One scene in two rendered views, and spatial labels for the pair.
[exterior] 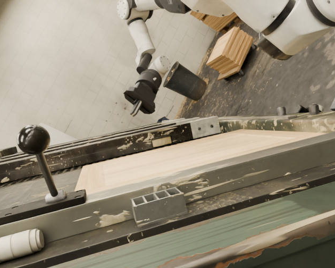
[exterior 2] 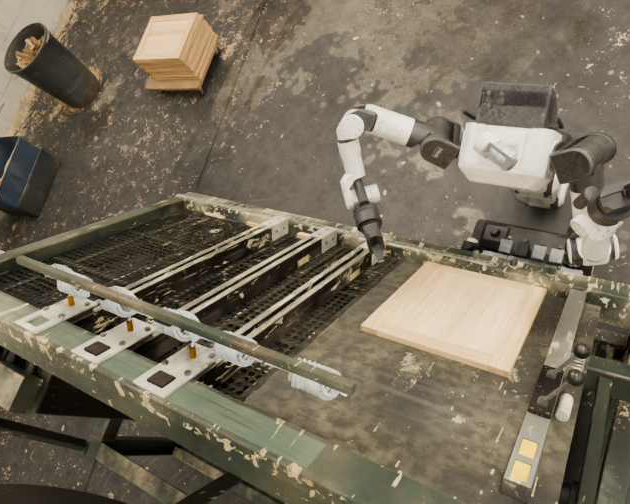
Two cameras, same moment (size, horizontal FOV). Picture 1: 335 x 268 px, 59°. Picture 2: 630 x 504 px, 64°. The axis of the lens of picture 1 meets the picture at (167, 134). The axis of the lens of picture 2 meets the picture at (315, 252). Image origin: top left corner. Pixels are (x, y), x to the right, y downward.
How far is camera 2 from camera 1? 1.50 m
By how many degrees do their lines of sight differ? 47
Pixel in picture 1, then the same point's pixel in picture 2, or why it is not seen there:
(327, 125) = (541, 282)
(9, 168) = (260, 339)
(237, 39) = (200, 36)
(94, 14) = not seen: outside the picture
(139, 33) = (357, 155)
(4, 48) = not seen: outside the picture
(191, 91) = (72, 91)
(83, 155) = (310, 305)
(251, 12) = (599, 256)
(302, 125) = (517, 277)
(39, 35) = not seen: outside the picture
